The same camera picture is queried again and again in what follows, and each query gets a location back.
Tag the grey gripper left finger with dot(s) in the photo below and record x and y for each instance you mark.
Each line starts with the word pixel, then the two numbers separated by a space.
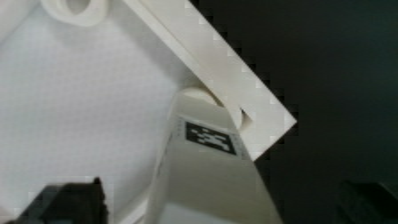
pixel 67 204

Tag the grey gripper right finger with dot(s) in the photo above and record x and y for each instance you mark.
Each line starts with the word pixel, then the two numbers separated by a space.
pixel 366 204

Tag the white leg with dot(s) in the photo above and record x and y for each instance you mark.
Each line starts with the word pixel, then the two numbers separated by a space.
pixel 207 190

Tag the white desk tabletop tray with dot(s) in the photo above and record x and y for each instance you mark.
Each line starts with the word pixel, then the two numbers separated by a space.
pixel 99 56

